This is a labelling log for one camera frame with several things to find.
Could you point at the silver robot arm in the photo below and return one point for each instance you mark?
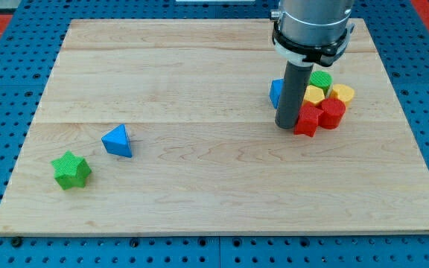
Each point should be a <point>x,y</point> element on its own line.
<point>307,32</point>

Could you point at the blue cube block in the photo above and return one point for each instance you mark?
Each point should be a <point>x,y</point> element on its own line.
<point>275,91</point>

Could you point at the blue triangle block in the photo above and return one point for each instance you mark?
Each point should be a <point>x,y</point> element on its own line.
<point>117,142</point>

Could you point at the wooden board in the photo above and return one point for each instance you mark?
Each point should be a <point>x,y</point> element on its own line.
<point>208,158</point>

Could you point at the red star block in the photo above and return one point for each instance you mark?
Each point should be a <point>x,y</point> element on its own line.
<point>308,120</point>

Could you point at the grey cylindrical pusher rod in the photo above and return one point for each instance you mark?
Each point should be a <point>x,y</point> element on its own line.
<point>295,82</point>

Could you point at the yellow hexagon block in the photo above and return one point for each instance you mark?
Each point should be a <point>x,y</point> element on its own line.
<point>313,95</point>

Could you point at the green cylinder block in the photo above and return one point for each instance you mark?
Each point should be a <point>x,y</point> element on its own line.
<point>321,79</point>

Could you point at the red cylinder block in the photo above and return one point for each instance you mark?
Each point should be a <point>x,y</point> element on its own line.
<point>333,111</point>

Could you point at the yellow cylinder block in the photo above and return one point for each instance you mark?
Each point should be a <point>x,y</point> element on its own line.
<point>343,93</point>

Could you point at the green star block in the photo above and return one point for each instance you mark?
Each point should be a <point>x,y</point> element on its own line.
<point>70,171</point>

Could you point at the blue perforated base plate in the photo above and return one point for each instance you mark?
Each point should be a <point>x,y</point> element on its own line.
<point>28,49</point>

